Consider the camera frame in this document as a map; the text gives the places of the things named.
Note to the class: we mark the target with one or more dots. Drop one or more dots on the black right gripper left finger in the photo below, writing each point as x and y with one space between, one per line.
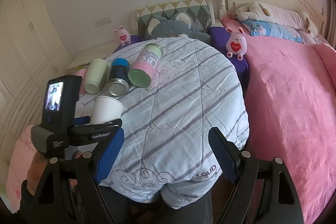
54 201

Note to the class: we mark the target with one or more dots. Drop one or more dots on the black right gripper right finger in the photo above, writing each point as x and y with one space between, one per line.
263 190

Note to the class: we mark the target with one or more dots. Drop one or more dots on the white paper cup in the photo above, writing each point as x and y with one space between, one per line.
106 109

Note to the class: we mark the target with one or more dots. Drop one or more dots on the pale green cup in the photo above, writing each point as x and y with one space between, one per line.
96 76

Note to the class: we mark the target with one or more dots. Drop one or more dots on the left hand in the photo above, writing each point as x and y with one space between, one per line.
35 172

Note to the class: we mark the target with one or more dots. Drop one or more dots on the black can with blue band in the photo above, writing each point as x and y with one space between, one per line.
118 83

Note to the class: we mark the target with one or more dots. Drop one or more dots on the white wardrobe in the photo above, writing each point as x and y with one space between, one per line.
31 54

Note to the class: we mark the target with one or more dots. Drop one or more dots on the pink blanket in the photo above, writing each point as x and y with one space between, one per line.
290 101

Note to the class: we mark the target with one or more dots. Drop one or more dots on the cream low headboard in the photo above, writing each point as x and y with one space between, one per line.
98 52

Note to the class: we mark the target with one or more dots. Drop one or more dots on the white grey striped quilt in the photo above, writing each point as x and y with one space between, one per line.
166 153

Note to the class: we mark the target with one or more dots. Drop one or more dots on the glass jar with green lid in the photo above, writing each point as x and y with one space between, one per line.
142 71

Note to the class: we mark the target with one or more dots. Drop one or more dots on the small pink bunny toy left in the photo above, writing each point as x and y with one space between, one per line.
123 36

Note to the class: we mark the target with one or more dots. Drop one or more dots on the pink bunny toy with heart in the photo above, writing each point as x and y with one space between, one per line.
236 44

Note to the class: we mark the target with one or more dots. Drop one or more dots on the blue cartoon pillow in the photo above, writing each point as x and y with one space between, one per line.
259 28

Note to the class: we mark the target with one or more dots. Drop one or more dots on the grey plush toy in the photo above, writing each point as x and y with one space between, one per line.
179 26

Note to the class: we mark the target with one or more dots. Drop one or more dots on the white dog plush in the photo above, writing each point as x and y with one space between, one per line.
299 20

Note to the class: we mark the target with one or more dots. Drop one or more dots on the diamond pattern pillow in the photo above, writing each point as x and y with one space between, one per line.
201 13

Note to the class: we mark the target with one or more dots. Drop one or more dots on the black camera with screen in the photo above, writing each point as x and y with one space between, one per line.
61 96

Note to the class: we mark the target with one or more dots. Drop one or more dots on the white wall socket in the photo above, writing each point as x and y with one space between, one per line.
102 22

